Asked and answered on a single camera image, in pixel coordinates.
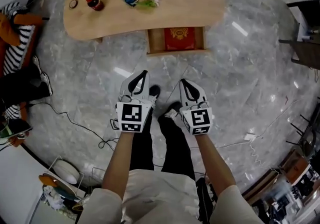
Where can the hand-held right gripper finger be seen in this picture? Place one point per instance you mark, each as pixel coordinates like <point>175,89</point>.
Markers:
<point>198,94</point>
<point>183,95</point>

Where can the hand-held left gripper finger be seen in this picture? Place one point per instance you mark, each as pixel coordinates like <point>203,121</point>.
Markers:
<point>145,88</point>
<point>126,86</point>

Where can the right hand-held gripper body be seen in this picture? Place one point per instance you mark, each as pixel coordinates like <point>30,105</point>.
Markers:
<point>198,119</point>

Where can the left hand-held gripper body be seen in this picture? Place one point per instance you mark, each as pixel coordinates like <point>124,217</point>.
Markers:
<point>132,115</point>

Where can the wooden drawer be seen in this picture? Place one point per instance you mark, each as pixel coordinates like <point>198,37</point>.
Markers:
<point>155,43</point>

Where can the person's right forearm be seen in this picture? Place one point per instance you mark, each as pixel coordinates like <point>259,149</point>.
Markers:
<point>215,165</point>

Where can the person's left forearm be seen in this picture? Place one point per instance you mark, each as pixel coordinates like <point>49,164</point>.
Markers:
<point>117,165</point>

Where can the wooden kidney-shaped table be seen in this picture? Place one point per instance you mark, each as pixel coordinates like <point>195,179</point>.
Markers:
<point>175,0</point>

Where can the black shoe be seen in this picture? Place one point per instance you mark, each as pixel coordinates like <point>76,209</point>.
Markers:
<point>155,91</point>
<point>173,108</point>

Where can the person's black trousers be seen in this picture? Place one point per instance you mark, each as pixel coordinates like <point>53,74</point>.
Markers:
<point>172,148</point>

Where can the white power strip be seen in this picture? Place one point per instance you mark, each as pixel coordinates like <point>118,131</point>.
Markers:
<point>250,136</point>

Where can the red gold-patterned book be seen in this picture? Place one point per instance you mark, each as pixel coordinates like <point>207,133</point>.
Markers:
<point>179,39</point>

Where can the person's white shirt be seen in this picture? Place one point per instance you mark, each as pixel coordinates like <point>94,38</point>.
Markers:
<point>155,198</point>

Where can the white oval object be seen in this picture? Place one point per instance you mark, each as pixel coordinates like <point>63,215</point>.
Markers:
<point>66,171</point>

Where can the cola bottle with red cap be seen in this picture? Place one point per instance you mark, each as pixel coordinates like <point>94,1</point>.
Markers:
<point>95,3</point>

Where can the small tape roll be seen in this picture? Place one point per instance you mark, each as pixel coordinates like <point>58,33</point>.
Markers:
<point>73,3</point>

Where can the brown wooden cabinet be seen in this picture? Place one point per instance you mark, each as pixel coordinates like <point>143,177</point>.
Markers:
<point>296,166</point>

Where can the black metal chair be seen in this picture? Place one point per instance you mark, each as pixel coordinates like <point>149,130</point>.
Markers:
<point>308,138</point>

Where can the dark wooden desk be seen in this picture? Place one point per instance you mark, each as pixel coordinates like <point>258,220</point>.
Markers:
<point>310,55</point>

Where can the white desk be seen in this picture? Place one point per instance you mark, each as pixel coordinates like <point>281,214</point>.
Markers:
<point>17,180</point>

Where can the striped knitted scarf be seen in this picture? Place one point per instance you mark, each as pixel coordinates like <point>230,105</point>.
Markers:
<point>10,8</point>

